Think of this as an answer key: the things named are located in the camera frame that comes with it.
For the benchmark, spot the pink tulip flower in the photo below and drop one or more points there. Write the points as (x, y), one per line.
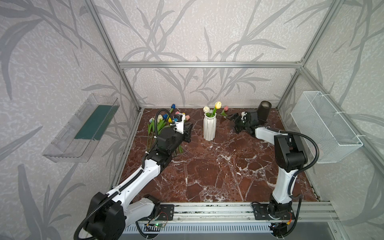
(224, 113)

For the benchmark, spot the yellow tulip flower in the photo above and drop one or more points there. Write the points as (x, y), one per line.
(218, 105)

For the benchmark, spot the aluminium frame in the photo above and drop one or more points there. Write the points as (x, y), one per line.
(299, 66)

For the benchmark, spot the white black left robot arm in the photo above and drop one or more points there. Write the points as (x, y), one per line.
(109, 214)

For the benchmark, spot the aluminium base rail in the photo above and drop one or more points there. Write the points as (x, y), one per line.
(242, 212)

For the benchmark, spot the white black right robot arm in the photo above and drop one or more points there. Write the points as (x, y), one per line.
(289, 156)

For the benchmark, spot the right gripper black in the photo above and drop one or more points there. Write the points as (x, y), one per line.
(240, 123)

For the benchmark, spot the black cylindrical vase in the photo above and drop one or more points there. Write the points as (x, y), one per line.
(263, 111)

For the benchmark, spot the white wire mesh basket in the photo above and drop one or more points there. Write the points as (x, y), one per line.
(317, 118)

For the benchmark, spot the white ribbed ceramic vase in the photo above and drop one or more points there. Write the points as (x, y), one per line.
(210, 124)

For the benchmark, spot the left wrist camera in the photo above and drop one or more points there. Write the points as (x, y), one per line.
(178, 122)

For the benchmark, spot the clear plastic wall tray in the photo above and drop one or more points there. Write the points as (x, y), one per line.
(79, 138)

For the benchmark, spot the white cream tulip flower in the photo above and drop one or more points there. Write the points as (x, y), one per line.
(207, 110)

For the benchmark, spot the bundled tulip bouquet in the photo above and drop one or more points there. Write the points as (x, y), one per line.
(170, 120)

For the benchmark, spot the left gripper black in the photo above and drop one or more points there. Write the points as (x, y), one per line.
(186, 132)

